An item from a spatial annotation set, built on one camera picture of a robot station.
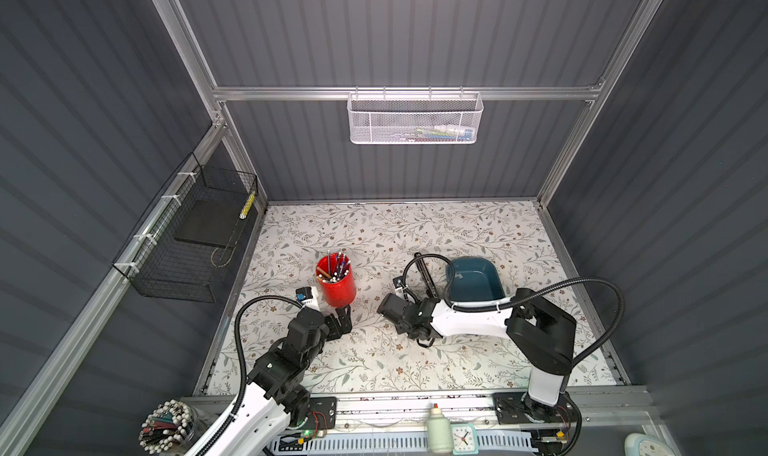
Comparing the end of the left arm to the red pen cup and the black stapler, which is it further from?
the black stapler

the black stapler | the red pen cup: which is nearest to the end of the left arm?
the red pen cup

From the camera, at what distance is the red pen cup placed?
0.82 m
